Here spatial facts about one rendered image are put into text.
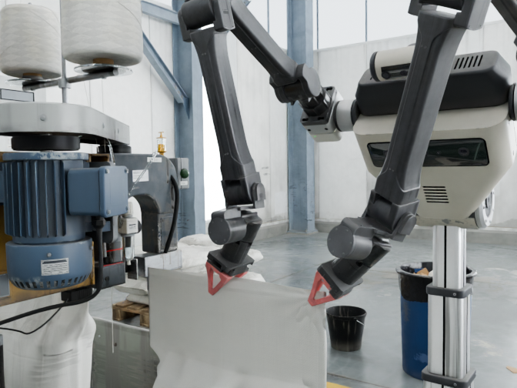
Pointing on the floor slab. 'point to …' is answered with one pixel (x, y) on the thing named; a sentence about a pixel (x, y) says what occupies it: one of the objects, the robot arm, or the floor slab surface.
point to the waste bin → (418, 313)
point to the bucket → (345, 327)
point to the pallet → (121, 309)
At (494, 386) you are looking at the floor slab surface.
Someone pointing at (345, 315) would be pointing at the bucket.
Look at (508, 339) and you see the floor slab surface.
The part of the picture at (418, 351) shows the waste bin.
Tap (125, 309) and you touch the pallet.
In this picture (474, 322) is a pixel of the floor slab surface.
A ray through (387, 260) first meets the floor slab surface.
